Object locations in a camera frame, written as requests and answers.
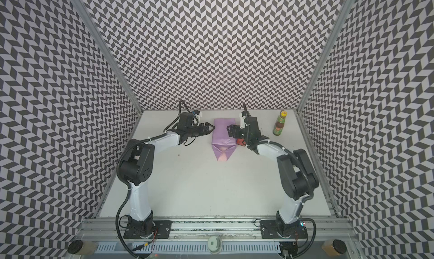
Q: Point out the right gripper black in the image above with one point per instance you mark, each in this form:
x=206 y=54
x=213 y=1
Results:
x=239 y=132

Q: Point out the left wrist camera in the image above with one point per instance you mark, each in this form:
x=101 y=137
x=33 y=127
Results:
x=197 y=114

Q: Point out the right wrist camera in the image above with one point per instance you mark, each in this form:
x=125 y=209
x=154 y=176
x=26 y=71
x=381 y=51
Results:
x=243 y=119

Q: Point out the red tape dispenser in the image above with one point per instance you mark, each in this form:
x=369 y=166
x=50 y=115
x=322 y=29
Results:
x=241 y=142

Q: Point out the pink wrapping paper sheet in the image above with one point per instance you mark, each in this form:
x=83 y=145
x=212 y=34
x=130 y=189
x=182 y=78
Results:
x=222 y=144

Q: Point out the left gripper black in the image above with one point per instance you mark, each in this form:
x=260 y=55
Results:
x=205 y=130

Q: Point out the right corner jar black lid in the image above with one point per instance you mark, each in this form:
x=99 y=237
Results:
x=334 y=247

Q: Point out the green sauce bottle yellow cap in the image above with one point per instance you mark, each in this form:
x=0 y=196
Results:
x=280 y=123

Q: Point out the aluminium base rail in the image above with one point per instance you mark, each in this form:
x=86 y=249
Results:
x=249 y=228

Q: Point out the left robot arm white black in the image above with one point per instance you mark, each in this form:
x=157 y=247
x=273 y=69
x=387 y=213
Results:
x=136 y=166

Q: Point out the left corner jar black lid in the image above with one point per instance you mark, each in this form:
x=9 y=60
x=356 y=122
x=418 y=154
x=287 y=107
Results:
x=82 y=248

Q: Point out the corner jar black lid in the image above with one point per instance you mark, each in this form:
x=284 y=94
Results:
x=82 y=248
x=334 y=247

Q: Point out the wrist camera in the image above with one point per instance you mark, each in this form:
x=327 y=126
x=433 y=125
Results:
x=197 y=114
x=243 y=119

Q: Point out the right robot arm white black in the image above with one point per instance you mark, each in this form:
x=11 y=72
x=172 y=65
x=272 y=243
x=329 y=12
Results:
x=297 y=175

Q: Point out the round white button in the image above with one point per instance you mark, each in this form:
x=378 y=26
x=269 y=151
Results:
x=215 y=244

